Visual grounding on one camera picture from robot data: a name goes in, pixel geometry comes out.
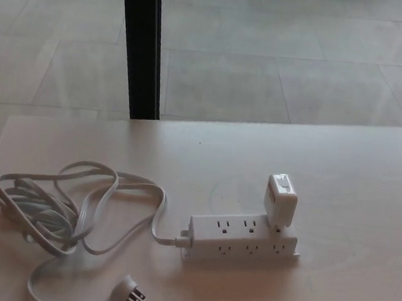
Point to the white wall charger adapter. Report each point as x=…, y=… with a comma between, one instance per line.
x=280, y=200

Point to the white angled three-prong plug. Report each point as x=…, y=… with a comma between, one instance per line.
x=124, y=295

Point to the white power strip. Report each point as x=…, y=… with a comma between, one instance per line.
x=235, y=236

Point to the black vertical post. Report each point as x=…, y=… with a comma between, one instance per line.
x=140, y=43

